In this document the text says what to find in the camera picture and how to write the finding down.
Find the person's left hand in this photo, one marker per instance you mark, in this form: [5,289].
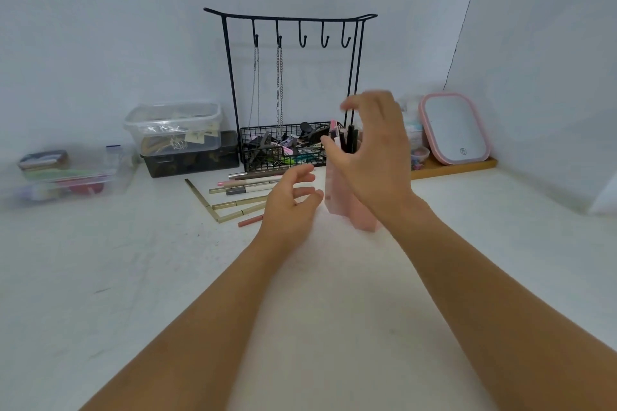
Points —
[284,215]

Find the person's right hand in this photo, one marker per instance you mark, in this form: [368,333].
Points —
[381,160]

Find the person's right thumb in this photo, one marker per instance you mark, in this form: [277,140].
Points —
[333,148]

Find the person's left thumb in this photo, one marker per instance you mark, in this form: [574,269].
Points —
[311,202]

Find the person's right forearm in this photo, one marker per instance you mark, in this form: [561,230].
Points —
[482,309]

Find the person's left forearm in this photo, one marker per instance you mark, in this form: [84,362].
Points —
[202,329]

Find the pink cosmetic tube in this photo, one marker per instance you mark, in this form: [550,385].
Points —
[333,129]

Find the bundle of black cosmetic pens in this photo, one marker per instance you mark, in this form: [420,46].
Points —
[352,138]

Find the translucent pink pen holder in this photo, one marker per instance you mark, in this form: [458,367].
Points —
[342,198]

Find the pile of hair accessories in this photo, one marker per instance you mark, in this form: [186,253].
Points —
[284,146]

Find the scattered cosmetic pencils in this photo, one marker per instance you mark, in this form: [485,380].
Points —
[241,189]

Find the clear plastic canister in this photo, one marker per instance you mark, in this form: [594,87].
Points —
[412,129]

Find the small jar of beads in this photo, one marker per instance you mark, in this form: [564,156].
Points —
[420,158]

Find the pink framed makeup mirror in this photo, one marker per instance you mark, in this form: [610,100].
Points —
[455,129]

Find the dark storage box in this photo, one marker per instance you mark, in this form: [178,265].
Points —
[193,165]

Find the wooden tray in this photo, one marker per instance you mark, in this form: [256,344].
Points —
[458,168]

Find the tagged jewelry pile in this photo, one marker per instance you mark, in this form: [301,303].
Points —
[178,138]

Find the clear lidded plastic container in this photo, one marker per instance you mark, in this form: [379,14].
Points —
[168,126]

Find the clear plastic storage box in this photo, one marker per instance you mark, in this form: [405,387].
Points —
[72,182]

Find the grey oval tin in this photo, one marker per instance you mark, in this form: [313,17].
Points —
[43,160]

